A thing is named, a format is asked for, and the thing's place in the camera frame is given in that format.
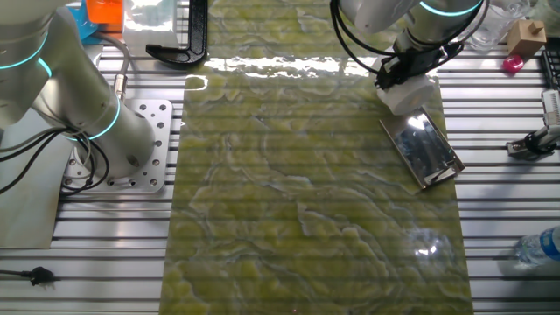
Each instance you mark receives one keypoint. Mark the translucent plastic box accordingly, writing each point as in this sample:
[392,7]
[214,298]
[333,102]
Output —
[149,24]

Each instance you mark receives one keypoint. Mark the silver grille camera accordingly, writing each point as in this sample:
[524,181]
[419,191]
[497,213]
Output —
[552,109]

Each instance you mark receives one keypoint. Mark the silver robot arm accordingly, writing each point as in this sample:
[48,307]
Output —
[65,96]

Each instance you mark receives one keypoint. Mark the clear glass pitcher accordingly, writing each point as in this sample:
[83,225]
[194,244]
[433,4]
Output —
[492,30]

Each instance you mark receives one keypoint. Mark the white toilet paper roll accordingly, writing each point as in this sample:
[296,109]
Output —
[409,98]

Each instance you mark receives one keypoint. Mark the black C-clamp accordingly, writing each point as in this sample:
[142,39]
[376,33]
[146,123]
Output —
[192,44]

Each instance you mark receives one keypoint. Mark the clear water bottle blue cap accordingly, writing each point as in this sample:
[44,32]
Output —
[540,247]

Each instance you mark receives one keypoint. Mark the pink round toy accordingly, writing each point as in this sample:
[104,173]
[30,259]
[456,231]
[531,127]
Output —
[513,64]

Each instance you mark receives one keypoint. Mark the green marble pattern mat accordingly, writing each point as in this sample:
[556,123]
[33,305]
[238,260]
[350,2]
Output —
[284,197]

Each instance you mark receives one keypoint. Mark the wooden block toy with peg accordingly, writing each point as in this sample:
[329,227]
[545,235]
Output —
[525,39]

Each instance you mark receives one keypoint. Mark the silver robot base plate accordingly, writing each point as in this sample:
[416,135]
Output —
[149,131]

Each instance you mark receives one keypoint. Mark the black power plug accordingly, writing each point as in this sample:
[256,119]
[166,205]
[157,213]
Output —
[41,276]

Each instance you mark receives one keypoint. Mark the black keyboard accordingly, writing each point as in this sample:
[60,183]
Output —
[552,67]

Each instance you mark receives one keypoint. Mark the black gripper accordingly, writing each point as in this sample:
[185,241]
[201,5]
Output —
[415,61]

